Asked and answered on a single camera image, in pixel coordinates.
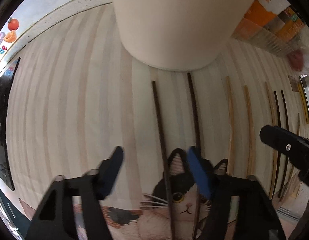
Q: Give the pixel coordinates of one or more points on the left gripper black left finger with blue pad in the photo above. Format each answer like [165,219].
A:
[55,218]

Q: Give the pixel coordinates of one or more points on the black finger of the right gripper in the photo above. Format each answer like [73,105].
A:
[295,147]

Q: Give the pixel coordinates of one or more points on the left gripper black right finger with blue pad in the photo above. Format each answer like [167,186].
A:
[256,217]

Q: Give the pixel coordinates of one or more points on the dark brown chopstick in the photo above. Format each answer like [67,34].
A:
[198,147]
[164,158]

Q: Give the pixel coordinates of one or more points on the red round object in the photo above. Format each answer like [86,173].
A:
[296,60]

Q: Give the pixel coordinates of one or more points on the orange packaged goods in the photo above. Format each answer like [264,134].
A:
[268,31]

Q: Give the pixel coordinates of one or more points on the striped cat placemat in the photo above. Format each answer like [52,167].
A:
[77,94]

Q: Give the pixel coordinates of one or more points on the black stove top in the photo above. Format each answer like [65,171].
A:
[6,80]

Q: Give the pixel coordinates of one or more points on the cream cylindrical utensil holder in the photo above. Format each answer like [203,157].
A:
[178,35]

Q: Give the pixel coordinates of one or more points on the yellow handled utensil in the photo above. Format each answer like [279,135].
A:
[304,101]

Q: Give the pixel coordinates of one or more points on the fruit sticker wall strip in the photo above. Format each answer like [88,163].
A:
[9,37]

